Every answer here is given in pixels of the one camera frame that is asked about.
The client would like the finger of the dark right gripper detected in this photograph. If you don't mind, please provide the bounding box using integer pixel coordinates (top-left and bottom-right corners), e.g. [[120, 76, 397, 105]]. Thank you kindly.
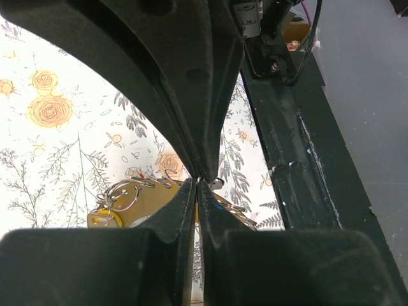
[[1, 1, 199, 177]]

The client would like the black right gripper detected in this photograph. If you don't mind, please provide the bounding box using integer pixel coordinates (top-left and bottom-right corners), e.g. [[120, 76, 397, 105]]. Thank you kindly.
[[138, 0, 296, 181]]

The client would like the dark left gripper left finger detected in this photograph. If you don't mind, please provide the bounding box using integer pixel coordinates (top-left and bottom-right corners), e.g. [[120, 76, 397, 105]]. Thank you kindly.
[[1, 178, 195, 305]]

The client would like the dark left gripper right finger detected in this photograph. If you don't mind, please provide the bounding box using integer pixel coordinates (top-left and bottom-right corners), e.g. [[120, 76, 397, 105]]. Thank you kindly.
[[197, 182, 407, 305]]

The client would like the yellow key tag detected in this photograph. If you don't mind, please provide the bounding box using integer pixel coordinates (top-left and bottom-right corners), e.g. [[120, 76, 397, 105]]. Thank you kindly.
[[87, 209, 123, 228]]

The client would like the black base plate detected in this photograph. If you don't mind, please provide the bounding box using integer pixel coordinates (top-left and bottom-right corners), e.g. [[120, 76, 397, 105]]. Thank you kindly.
[[241, 59, 407, 303]]

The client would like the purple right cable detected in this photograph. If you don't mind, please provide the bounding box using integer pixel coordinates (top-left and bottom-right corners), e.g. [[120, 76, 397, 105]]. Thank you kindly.
[[301, 0, 319, 25]]

